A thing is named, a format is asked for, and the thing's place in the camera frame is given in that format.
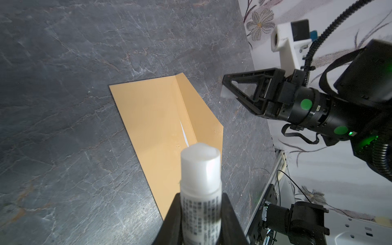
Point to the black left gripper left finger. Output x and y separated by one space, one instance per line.
170 232

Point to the tan paper envelope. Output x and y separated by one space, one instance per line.
151 111

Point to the white glue stick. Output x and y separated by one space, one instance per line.
201 195

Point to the blue bordered floral letter paper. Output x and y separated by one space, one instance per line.
184 135

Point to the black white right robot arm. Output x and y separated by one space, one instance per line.
352 103

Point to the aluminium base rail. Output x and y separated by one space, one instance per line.
257 233

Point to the white glue stick cap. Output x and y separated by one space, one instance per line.
226 93

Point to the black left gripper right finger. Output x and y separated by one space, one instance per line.
231 231

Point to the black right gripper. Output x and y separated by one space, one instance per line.
280 98

